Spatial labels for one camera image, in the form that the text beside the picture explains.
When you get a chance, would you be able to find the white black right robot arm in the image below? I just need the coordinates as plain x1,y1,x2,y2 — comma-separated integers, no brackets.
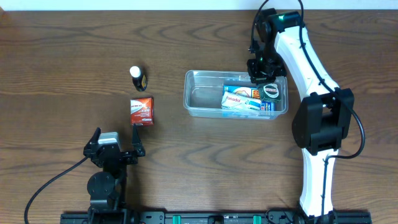
247,8,354,222

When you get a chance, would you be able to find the blue Kool Fever box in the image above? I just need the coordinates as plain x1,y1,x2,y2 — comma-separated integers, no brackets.
223,85,275,111

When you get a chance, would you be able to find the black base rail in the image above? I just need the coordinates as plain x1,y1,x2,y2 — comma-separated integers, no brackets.
60,210,373,224

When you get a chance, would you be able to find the dark green round-label packet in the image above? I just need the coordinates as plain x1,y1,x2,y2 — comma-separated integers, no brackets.
258,83,281,103

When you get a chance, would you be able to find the white Panadol box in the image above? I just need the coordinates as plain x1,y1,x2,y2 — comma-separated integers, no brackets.
221,92,261,111

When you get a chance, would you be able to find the clear plastic container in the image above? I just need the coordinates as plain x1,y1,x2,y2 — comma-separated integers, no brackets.
183,70,289,119

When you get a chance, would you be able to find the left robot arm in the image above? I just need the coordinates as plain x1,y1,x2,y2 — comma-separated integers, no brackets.
83,125,146,211

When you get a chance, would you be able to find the dark bottle white cap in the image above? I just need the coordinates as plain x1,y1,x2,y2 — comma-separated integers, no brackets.
129,66,147,91

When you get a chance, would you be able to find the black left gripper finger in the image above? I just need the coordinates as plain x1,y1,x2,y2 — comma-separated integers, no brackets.
131,124,142,151
90,128,101,144

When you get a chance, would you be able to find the red medicine box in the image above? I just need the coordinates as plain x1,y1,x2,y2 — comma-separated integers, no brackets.
130,98,154,126

